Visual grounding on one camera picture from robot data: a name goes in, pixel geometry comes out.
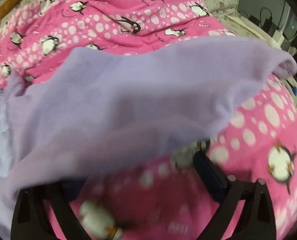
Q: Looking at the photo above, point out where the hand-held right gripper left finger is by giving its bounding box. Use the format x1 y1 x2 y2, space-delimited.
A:
11 179 89 240

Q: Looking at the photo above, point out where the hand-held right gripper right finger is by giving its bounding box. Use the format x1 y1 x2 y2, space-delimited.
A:
193 152 274 240

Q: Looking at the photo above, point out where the lilac puffer jacket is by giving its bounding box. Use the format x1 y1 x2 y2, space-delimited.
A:
0 35 297 238

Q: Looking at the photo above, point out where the pink penguin printed blanket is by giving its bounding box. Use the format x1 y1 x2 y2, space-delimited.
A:
0 0 297 240

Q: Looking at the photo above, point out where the black charger cable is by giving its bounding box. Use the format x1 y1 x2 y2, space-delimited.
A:
249 7 274 30

